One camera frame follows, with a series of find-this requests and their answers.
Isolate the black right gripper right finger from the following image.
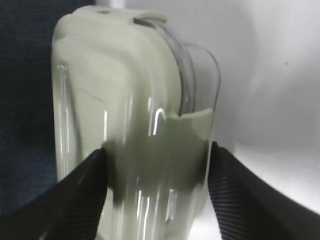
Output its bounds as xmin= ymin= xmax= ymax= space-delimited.
xmin=207 ymin=141 xmax=320 ymax=240

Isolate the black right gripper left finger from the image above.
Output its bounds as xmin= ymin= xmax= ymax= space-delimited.
xmin=0 ymin=148 xmax=108 ymax=240

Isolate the dark blue lunch bag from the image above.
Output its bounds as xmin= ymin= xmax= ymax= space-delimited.
xmin=0 ymin=0 xmax=95 ymax=216

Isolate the green lidded glass container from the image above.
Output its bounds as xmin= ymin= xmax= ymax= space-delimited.
xmin=51 ymin=5 xmax=221 ymax=240

